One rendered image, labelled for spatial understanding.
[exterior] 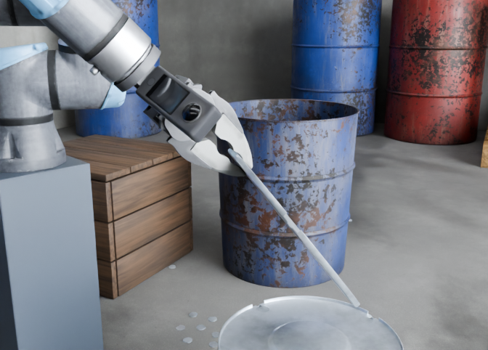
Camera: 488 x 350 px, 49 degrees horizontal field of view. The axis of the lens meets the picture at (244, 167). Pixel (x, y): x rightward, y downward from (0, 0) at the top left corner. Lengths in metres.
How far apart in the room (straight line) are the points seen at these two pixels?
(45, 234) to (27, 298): 0.13
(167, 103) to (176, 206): 1.04
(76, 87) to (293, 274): 0.81
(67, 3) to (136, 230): 0.98
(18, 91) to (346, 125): 0.83
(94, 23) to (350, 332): 0.62
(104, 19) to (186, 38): 4.10
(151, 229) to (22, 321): 0.55
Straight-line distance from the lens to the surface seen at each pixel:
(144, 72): 0.67
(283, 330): 0.93
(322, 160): 1.45
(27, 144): 1.09
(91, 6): 0.66
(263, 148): 1.42
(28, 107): 1.09
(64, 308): 1.20
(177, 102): 0.65
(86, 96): 1.08
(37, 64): 1.08
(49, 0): 0.66
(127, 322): 1.43
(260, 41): 4.44
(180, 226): 1.71
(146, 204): 1.55
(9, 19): 0.78
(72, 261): 1.16
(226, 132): 0.72
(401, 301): 1.55
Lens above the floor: 0.72
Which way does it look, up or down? 15 degrees down
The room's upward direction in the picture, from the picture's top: straight up
